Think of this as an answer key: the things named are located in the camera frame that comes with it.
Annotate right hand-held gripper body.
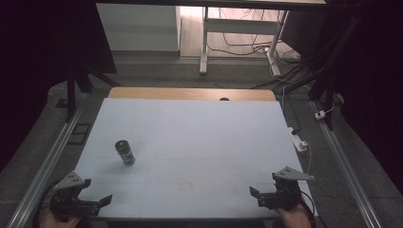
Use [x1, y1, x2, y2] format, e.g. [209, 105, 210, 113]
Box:
[271, 165, 316, 212]

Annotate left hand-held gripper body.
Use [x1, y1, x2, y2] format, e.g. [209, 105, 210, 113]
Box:
[48, 170, 96, 220]

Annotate person's left hand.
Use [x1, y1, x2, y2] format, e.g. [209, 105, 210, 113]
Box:
[39, 208, 83, 228]

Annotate person's right hand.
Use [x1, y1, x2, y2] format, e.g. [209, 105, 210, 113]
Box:
[274, 202, 314, 228]

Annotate white power strip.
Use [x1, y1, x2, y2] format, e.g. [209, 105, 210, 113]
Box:
[287, 126, 309, 154]

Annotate small dark-lidded spice jar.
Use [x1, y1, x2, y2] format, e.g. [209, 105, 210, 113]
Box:
[114, 140, 137, 167]

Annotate black floor plate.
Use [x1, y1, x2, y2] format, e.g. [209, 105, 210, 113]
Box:
[67, 123, 93, 146]

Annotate white table cover sheet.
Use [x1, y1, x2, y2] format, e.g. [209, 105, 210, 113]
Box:
[73, 97, 318, 220]

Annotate black tripod stand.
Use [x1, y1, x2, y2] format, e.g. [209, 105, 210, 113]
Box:
[65, 65, 122, 124]

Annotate black metal stand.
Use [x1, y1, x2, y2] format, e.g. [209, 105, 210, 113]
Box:
[283, 12, 365, 131]

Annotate black curtain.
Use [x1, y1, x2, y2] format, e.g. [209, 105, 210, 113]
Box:
[0, 0, 118, 174]
[279, 0, 403, 196]

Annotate white cabinet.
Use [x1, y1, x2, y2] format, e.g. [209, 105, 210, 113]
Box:
[96, 3, 182, 53]

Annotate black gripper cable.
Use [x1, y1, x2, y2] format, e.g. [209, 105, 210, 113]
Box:
[299, 196, 319, 228]
[32, 186, 61, 228]

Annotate aluminium rail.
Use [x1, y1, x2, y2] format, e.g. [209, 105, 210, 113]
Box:
[309, 100, 383, 228]
[6, 93, 91, 228]

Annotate tangle of floor cables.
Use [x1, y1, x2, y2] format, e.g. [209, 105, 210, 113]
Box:
[207, 8, 305, 91]

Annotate white metal desk frame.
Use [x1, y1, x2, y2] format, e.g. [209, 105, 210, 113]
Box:
[199, 6, 290, 78]

